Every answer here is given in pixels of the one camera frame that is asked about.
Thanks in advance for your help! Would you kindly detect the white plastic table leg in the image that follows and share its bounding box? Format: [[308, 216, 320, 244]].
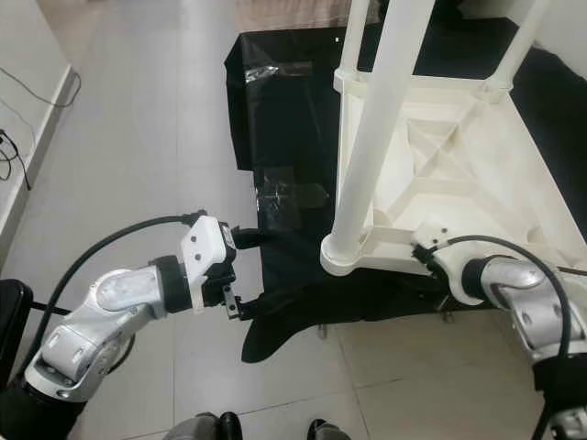
[[339, 0, 372, 79], [321, 0, 437, 276], [484, 0, 562, 97]]

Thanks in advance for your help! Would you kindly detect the black table cloth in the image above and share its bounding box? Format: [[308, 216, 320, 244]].
[[225, 18, 587, 365]]

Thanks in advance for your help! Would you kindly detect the silver robot left leg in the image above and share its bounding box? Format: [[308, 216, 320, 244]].
[[165, 414, 221, 440]]

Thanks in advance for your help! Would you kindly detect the woven wicker bench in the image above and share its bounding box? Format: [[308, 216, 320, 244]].
[[234, 0, 379, 30]]

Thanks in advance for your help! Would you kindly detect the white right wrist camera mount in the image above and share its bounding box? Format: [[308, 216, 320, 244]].
[[411, 218, 458, 269]]

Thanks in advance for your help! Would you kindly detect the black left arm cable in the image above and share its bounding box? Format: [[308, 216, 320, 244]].
[[37, 213, 210, 368]]

